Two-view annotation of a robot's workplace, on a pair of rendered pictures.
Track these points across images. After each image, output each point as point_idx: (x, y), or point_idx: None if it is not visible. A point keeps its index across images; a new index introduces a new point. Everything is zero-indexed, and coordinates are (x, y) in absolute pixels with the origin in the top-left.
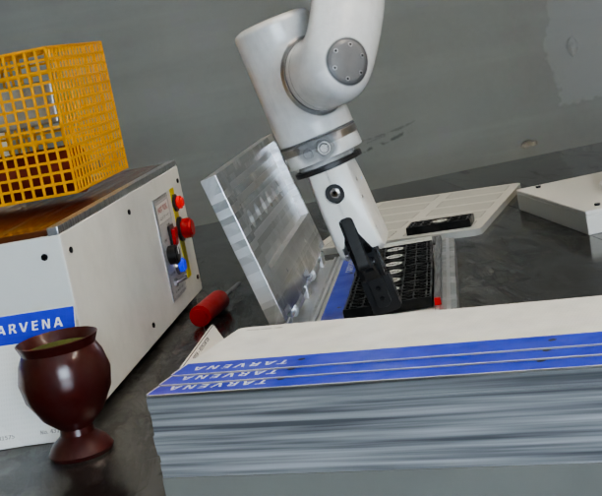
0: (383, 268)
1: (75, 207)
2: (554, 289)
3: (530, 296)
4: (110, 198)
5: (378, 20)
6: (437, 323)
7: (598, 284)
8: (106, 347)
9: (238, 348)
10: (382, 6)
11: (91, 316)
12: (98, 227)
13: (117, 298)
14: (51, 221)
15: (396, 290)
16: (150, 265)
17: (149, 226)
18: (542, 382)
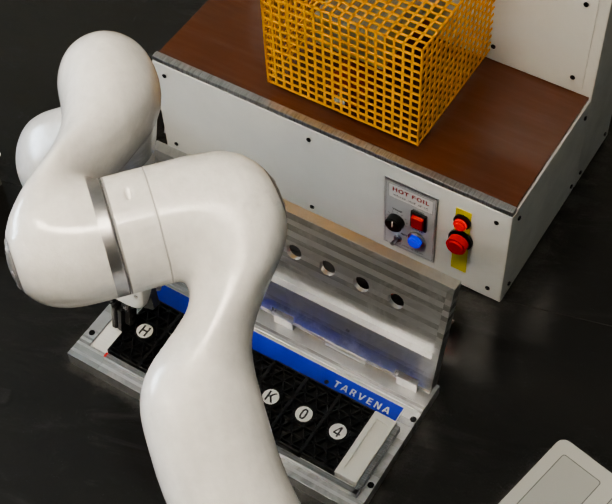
0: (111, 300)
1: (267, 85)
2: (97, 471)
3: (101, 448)
4: (273, 110)
5: (21, 181)
6: None
7: (67, 498)
8: (200, 143)
9: None
10: (24, 181)
11: (183, 118)
12: (229, 102)
13: (241, 146)
14: (200, 60)
15: (118, 322)
16: (338, 188)
17: (360, 177)
18: None
